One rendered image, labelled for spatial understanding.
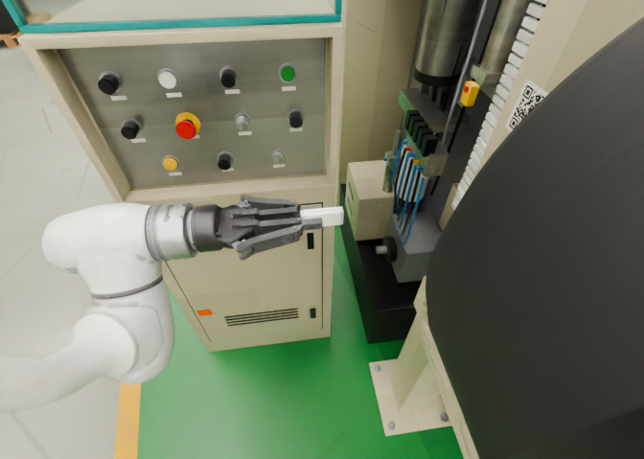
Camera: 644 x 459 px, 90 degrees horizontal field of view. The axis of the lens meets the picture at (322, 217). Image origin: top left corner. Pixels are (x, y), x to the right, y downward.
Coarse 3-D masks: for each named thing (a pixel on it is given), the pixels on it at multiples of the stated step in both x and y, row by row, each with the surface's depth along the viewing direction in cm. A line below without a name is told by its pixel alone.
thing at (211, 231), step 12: (216, 204) 52; (192, 216) 49; (204, 216) 49; (216, 216) 49; (228, 216) 52; (252, 216) 52; (192, 228) 48; (204, 228) 48; (216, 228) 49; (228, 228) 50; (240, 228) 50; (252, 228) 51; (204, 240) 48; (216, 240) 49; (228, 240) 49; (240, 240) 50
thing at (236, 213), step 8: (256, 208) 53; (280, 208) 53; (288, 208) 53; (296, 208) 53; (232, 216) 52; (240, 216) 52; (248, 216) 52; (256, 216) 52; (264, 216) 52; (272, 216) 53; (280, 216) 53; (288, 216) 53
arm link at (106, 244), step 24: (72, 216) 47; (96, 216) 46; (120, 216) 47; (144, 216) 47; (48, 240) 46; (72, 240) 45; (96, 240) 45; (120, 240) 46; (144, 240) 47; (72, 264) 46; (96, 264) 46; (120, 264) 46; (144, 264) 48; (96, 288) 47; (120, 288) 47; (144, 288) 49
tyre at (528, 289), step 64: (640, 64) 17; (576, 128) 19; (640, 128) 16; (512, 192) 21; (576, 192) 18; (640, 192) 15; (448, 256) 27; (512, 256) 21; (576, 256) 17; (640, 256) 15; (448, 320) 28; (512, 320) 20; (576, 320) 17; (640, 320) 14; (512, 384) 20; (576, 384) 16; (640, 384) 14; (512, 448) 21; (576, 448) 16; (640, 448) 14
